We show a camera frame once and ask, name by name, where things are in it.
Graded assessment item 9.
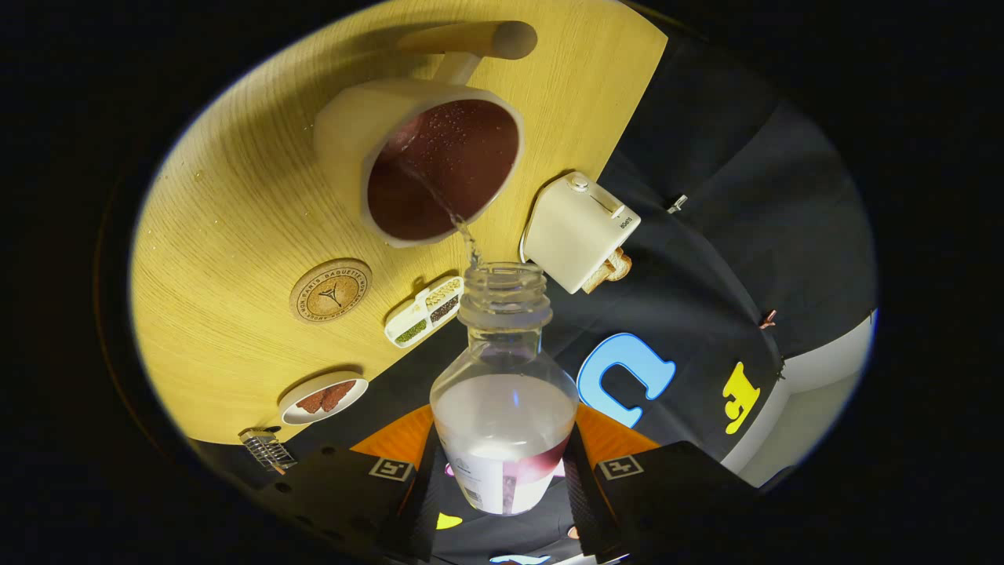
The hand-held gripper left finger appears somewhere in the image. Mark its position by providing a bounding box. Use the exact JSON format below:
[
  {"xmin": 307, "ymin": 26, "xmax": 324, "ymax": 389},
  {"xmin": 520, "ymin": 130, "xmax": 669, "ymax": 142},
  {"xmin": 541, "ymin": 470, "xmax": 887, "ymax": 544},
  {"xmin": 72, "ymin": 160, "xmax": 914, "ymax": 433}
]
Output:
[{"xmin": 259, "ymin": 404, "xmax": 436, "ymax": 563}]

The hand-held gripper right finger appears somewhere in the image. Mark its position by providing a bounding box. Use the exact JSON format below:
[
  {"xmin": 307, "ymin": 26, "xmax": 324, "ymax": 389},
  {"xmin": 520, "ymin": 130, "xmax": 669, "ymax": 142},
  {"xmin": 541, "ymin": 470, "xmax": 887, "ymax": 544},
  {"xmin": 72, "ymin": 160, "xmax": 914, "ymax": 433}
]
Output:
[{"xmin": 562, "ymin": 404, "xmax": 758, "ymax": 563}]

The clear juice bottle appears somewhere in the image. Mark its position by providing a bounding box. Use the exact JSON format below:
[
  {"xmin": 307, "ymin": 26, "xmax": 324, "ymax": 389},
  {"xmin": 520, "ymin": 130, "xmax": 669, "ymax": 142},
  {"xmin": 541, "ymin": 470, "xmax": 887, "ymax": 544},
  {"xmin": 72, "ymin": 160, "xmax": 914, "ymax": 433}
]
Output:
[{"xmin": 430, "ymin": 261, "xmax": 580, "ymax": 516}]

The round wooden coaster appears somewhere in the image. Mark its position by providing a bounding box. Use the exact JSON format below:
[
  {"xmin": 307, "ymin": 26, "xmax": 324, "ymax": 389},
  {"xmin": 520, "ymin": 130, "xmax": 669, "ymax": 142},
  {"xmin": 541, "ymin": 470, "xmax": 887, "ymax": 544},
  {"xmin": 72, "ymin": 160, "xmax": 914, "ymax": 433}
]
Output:
[{"xmin": 289, "ymin": 258, "xmax": 373, "ymax": 325}]

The cream cup with wooden handle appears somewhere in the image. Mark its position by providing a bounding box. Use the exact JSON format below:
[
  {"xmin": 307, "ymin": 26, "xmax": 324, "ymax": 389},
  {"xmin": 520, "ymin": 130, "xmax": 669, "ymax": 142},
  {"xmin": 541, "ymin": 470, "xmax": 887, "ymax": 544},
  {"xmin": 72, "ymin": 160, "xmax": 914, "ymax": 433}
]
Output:
[{"xmin": 314, "ymin": 21, "xmax": 539, "ymax": 249}]

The white round plate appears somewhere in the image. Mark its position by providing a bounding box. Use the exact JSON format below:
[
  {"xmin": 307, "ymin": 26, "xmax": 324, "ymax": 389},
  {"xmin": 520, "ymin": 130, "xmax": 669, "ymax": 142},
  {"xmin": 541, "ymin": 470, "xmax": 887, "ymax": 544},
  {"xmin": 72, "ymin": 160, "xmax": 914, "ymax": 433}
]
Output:
[{"xmin": 278, "ymin": 371, "xmax": 369, "ymax": 426}]

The white divided seed dish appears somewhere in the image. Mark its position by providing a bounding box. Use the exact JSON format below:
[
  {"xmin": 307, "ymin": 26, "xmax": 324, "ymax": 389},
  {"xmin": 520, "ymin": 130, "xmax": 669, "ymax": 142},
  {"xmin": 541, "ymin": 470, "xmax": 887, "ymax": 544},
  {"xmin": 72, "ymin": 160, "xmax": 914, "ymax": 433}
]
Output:
[{"xmin": 384, "ymin": 275, "xmax": 465, "ymax": 348}]

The white toaster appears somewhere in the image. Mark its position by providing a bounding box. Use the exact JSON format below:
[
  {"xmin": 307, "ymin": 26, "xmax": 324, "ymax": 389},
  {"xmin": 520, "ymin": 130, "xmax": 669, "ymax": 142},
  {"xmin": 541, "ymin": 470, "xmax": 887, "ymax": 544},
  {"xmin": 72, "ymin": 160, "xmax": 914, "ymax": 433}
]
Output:
[{"xmin": 522, "ymin": 171, "xmax": 642, "ymax": 295}]

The black backdrop cloth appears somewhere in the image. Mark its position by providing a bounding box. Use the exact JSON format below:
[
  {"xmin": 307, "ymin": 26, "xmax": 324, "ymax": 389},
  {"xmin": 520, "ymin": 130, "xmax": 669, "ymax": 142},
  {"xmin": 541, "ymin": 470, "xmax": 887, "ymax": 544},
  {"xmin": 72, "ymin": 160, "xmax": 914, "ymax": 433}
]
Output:
[{"xmin": 188, "ymin": 31, "xmax": 878, "ymax": 565}]

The wooden table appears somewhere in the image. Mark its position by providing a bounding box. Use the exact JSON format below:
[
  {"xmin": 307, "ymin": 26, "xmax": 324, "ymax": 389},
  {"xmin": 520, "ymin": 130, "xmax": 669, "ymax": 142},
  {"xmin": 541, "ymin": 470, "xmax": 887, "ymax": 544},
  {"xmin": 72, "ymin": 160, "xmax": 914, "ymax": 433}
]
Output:
[{"xmin": 129, "ymin": 0, "xmax": 669, "ymax": 446}]

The metal wire basket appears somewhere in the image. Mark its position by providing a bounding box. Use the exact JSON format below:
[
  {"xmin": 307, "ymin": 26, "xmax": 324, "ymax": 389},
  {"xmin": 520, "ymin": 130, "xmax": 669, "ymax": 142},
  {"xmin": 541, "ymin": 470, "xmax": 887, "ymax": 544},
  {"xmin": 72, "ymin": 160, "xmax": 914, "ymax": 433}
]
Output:
[{"xmin": 238, "ymin": 428, "xmax": 297, "ymax": 475}]

